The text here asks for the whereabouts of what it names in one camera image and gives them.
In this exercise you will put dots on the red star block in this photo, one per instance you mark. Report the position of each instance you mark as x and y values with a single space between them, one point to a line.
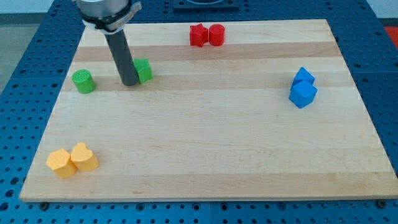
198 35

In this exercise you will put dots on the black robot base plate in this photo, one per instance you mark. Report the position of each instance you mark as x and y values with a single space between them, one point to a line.
204 5

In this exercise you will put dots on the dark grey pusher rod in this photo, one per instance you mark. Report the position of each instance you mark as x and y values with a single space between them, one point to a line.
122 57

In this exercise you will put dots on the green cylinder block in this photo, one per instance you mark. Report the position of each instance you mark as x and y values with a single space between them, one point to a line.
83 81

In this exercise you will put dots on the yellow heart block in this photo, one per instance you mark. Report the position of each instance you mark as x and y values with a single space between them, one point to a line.
83 157

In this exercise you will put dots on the wooden board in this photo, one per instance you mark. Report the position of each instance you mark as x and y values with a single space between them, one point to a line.
215 123

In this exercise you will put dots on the red cylinder block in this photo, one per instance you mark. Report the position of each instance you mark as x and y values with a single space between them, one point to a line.
216 34

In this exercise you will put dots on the yellow hexagon block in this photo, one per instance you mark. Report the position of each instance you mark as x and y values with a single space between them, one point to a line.
60 163

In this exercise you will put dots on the blue cube block rear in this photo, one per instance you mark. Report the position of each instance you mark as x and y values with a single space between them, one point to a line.
303 75

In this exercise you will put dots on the blue cube block front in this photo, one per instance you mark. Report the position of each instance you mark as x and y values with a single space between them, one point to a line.
302 94

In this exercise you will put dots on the green star block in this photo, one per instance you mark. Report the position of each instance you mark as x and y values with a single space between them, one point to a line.
143 69

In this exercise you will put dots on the blue cube block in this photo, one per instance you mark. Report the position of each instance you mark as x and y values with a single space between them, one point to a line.
302 94
303 75

